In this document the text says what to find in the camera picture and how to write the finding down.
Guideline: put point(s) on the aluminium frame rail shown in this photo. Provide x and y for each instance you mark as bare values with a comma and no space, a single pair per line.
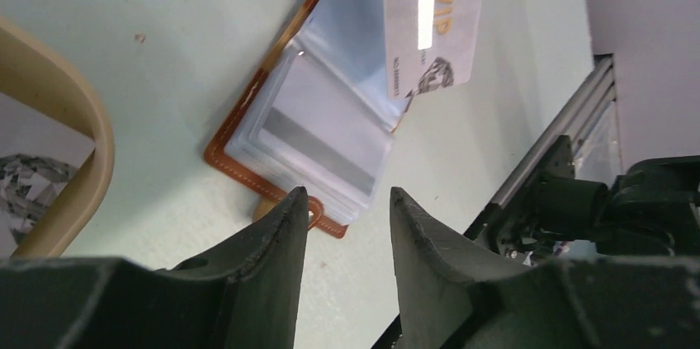
575,120

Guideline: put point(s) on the brown leather card holder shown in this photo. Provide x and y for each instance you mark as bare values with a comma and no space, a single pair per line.
316,114

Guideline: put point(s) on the silver VIP diamond card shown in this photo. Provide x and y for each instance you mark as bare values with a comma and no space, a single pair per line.
429,44

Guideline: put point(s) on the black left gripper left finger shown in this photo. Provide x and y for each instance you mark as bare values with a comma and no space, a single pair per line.
242,293

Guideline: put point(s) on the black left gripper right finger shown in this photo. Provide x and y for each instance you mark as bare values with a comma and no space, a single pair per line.
453,293

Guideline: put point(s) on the beige plastic card tray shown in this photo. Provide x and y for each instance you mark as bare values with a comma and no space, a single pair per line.
57,148

